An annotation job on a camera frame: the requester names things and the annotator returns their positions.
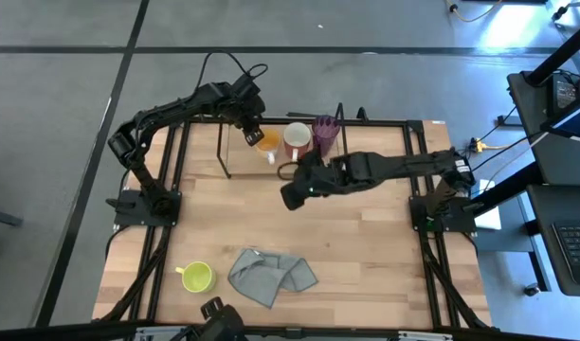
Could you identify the black diagonal beam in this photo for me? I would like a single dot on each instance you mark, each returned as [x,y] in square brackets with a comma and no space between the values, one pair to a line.
[560,54]

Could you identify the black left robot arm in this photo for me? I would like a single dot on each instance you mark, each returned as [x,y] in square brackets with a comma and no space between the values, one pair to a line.
[167,109]

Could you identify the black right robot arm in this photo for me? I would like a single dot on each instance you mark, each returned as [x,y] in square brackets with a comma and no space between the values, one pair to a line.
[404,166]

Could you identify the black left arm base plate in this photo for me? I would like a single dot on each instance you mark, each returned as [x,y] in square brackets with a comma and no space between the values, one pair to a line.
[129,213]

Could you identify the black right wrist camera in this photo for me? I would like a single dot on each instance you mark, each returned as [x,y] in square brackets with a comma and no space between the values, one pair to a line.
[313,156]

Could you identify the black caster wheel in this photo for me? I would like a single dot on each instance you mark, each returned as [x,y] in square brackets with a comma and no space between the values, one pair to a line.
[532,290]

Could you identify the silver bracket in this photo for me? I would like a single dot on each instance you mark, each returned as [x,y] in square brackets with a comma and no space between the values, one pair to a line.
[425,336]
[162,333]

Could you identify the grey furniture foot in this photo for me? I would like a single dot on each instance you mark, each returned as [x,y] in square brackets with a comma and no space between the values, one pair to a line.
[1,218]

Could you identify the black power adapter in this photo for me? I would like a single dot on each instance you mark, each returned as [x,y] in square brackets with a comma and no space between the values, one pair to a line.
[565,92]

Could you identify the black keyboard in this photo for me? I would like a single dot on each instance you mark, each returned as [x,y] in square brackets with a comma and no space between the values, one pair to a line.
[579,246]

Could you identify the black desk with keyboard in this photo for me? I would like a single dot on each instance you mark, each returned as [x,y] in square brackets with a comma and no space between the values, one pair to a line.
[546,265]

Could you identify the black rig crossbar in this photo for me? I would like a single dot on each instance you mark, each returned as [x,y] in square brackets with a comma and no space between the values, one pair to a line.
[58,331]

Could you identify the black desk with laptop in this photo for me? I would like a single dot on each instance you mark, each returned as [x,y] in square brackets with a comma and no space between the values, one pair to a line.
[555,161]

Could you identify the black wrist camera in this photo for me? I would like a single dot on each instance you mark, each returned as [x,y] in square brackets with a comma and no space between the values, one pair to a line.
[313,156]
[246,85]

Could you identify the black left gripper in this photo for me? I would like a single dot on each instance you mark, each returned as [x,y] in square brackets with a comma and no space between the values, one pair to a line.
[242,109]

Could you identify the black aluminium table frame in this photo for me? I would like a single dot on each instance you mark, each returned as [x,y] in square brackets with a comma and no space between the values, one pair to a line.
[389,123]

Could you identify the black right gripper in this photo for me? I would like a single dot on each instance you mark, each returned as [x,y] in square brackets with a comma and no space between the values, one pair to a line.
[313,182]

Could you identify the purple plastic tumbler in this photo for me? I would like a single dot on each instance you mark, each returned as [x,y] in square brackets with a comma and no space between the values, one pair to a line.
[324,135]

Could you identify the grey cloth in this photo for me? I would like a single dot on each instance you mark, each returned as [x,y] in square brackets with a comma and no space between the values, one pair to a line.
[266,279]

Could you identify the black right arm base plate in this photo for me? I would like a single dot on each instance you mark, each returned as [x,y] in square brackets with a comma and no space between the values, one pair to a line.
[463,226]

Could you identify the yellow power plug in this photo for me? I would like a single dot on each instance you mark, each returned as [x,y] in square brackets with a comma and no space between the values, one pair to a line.
[479,144]

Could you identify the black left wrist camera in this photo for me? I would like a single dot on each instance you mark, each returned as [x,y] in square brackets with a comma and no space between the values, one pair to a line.
[246,85]

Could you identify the yellow-green mug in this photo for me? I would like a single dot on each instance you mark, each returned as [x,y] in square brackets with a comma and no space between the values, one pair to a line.
[197,277]

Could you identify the laptop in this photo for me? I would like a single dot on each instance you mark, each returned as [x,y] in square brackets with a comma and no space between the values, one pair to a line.
[579,120]

